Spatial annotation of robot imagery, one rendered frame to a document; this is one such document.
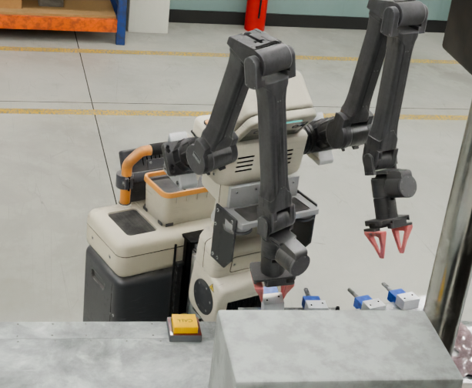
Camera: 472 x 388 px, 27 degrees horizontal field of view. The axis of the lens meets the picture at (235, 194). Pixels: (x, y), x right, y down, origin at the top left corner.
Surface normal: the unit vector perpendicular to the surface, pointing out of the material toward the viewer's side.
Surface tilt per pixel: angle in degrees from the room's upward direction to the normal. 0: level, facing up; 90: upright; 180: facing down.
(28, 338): 0
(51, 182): 0
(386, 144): 90
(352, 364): 0
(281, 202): 85
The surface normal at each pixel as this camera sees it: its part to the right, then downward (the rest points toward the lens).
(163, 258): 0.53, 0.43
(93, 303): -0.84, 0.15
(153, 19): 0.22, 0.46
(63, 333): 0.11, -0.89
